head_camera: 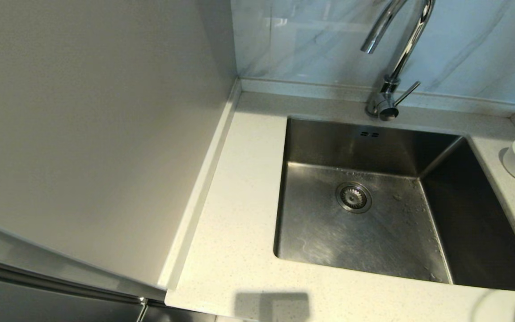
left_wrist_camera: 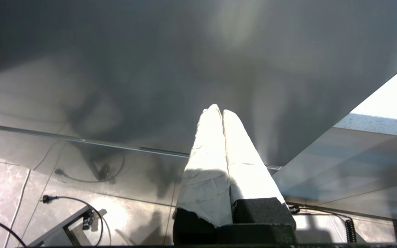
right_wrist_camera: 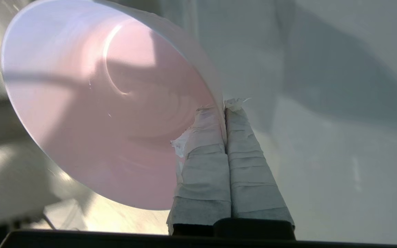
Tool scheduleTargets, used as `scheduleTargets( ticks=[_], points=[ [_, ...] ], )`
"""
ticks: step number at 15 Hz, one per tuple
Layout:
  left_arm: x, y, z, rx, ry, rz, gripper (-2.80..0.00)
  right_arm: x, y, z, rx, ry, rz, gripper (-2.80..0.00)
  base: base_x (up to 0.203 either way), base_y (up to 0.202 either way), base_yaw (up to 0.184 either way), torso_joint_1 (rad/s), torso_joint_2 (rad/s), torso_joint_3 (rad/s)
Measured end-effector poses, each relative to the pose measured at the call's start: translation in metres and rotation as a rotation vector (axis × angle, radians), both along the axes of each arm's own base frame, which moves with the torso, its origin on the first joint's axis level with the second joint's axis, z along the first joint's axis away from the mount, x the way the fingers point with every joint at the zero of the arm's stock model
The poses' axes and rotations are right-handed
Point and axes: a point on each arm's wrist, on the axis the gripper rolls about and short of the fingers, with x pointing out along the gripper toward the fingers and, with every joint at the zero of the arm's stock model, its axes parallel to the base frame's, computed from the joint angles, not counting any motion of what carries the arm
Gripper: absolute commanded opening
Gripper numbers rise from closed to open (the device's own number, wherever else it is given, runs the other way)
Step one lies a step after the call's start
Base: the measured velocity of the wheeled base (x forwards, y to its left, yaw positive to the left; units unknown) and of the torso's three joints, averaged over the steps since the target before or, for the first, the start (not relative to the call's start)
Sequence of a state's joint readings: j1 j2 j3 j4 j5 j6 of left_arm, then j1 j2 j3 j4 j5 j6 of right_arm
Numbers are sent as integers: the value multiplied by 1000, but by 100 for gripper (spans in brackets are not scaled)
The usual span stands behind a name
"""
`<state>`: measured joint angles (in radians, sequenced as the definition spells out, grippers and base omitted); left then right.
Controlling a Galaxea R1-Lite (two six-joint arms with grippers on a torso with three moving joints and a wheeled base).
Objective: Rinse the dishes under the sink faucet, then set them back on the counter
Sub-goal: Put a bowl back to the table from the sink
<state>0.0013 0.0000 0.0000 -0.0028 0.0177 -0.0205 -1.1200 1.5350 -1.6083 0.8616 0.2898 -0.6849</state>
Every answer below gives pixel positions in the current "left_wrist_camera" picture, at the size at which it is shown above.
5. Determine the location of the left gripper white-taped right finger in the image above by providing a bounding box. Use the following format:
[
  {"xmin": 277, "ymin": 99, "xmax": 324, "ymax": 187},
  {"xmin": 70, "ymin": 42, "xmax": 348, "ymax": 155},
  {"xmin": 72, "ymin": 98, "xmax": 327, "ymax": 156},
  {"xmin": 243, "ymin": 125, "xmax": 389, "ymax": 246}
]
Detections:
[{"xmin": 222, "ymin": 110, "xmax": 297, "ymax": 235}]

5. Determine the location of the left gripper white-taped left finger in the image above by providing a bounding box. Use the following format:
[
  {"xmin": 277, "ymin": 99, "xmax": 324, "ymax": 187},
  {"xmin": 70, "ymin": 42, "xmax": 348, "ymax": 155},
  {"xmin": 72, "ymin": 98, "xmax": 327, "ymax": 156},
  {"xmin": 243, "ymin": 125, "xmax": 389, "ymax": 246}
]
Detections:
[{"xmin": 173, "ymin": 104, "xmax": 233, "ymax": 245}]

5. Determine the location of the grey base cabinet front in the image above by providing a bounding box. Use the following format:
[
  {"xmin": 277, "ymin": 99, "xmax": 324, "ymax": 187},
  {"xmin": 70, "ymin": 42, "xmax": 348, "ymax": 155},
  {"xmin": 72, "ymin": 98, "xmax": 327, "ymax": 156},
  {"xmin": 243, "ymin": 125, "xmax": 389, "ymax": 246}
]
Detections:
[{"xmin": 273, "ymin": 127, "xmax": 397, "ymax": 221}]

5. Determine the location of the stainless steel refrigerator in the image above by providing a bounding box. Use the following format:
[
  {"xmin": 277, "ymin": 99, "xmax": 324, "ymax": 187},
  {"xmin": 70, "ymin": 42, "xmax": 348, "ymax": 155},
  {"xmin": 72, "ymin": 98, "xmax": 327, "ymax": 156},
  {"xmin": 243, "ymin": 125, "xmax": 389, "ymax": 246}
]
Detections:
[{"xmin": 0, "ymin": 0, "xmax": 397, "ymax": 208}]

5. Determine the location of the tall white side panel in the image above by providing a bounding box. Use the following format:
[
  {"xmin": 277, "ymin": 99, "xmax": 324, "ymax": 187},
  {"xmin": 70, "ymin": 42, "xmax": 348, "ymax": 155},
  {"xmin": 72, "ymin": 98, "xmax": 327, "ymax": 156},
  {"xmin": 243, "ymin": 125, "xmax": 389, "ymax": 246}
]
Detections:
[{"xmin": 350, "ymin": 57, "xmax": 397, "ymax": 122}]

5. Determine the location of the coiled black cable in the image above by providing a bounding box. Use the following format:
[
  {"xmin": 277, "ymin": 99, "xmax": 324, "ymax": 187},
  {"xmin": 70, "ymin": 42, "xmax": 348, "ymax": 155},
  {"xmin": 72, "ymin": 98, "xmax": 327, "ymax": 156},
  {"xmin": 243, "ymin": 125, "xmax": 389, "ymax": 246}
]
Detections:
[{"xmin": 288, "ymin": 205, "xmax": 358, "ymax": 244}]

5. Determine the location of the grey metal frame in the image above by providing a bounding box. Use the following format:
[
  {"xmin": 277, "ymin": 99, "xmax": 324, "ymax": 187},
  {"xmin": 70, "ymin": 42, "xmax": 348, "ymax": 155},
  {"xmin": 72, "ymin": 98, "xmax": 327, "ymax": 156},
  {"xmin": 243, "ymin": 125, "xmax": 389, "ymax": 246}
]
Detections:
[{"xmin": 28, "ymin": 205, "xmax": 97, "ymax": 247}]

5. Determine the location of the black cable with plug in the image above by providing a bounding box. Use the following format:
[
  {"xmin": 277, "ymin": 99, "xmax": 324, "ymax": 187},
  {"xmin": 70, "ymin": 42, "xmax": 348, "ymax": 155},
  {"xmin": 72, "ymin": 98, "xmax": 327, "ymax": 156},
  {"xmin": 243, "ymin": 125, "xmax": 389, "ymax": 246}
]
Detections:
[{"xmin": 42, "ymin": 194, "xmax": 112, "ymax": 247}]

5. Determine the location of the thin white cable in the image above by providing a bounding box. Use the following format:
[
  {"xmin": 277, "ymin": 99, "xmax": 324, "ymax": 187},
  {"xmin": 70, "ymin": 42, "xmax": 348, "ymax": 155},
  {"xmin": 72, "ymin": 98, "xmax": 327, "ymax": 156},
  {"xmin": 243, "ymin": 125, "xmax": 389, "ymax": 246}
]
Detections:
[{"xmin": 2, "ymin": 168, "xmax": 33, "ymax": 247}]

